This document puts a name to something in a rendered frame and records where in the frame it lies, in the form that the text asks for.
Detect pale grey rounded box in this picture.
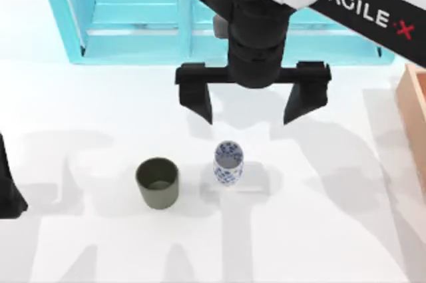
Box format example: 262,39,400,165
212,14,230,39

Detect blue and white patterned cup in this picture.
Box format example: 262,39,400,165
212,140,245,188

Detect white square coaster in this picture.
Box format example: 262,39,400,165
201,161,271,194

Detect olive green cup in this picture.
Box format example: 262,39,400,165
134,158,180,212

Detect light blue rack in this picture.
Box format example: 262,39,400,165
36,0,395,66

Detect salmon-coloured shallow box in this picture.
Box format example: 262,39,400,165
395,63,426,186

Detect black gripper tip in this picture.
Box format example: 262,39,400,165
0,133,29,220

